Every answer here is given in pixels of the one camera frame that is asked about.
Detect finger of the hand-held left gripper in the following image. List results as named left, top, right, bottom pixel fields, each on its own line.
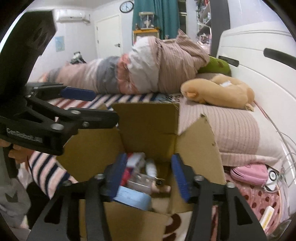
left=24, top=96, right=119, bottom=139
left=25, top=82, right=96, bottom=102

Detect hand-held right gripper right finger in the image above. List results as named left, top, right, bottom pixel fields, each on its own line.
left=171, top=154, right=269, bottom=241

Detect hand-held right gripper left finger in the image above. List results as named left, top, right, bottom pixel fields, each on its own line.
left=26, top=153, right=127, bottom=241

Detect small pink tube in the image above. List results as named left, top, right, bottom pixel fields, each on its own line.
left=150, top=185, right=171, bottom=194

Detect light blue square device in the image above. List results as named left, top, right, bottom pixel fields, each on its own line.
left=113, top=185, right=152, bottom=211

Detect white adapter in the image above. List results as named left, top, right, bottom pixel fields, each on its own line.
left=128, top=152, right=146, bottom=168

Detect clear plastic box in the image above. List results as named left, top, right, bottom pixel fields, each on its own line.
left=127, top=173, right=160, bottom=194

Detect small white bottle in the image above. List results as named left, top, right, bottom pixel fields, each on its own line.
left=146, top=159, right=158, bottom=178

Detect brown cardboard box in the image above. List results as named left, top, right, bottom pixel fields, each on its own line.
left=57, top=102, right=226, bottom=241

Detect person's left hand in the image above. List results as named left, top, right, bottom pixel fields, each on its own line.
left=0, top=140, right=29, bottom=164

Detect white air conditioner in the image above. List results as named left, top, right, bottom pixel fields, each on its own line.
left=55, top=9, right=90, bottom=24

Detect white door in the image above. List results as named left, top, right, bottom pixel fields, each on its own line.
left=95, top=15, right=123, bottom=58

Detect pink pouch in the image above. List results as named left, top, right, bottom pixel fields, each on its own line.
left=230, top=163, right=269, bottom=186

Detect beige striped pillow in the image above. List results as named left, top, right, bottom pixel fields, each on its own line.
left=178, top=73, right=285, bottom=167

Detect pink polka dot cloth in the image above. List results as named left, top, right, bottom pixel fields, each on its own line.
left=225, top=171, right=289, bottom=232

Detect pink grey striped quilt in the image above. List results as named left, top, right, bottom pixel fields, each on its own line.
left=43, top=29, right=211, bottom=94

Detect white round device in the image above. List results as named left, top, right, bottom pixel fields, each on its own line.
left=264, top=168, right=281, bottom=193

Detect yellow metal shelf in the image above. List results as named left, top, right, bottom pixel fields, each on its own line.
left=132, top=28, right=160, bottom=44

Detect tan plush toy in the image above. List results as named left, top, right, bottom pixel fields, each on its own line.
left=180, top=74, right=256, bottom=112

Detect yellow and white packet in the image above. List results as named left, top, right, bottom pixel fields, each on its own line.
left=259, top=206, right=275, bottom=230

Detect glass display case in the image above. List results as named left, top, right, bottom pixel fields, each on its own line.
left=139, top=12, right=155, bottom=29

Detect grey patterned pants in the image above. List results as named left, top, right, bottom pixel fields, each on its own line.
left=0, top=176, right=31, bottom=229

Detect teal curtain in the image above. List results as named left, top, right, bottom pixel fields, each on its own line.
left=132, top=0, right=181, bottom=40

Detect green plush toy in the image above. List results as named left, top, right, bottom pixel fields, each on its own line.
left=198, top=57, right=232, bottom=76

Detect window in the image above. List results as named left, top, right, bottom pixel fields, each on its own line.
left=179, top=0, right=187, bottom=30

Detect white bed headboard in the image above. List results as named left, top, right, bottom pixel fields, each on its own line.
left=216, top=21, right=296, bottom=149

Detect cluttered storage shelf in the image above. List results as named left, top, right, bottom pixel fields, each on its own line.
left=195, top=0, right=212, bottom=42

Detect blue wall poster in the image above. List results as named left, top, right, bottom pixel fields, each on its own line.
left=55, top=36, right=65, bottom=52

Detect round wall clock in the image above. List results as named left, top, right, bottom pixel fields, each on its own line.
left=120, top=1, right=134, bottom=13

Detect thin white cable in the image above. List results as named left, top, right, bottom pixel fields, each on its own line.
left=254, top=100, right=296, bottom=186

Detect dark wall post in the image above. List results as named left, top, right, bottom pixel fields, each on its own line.
left=209, top=0, right=230, bottom=56

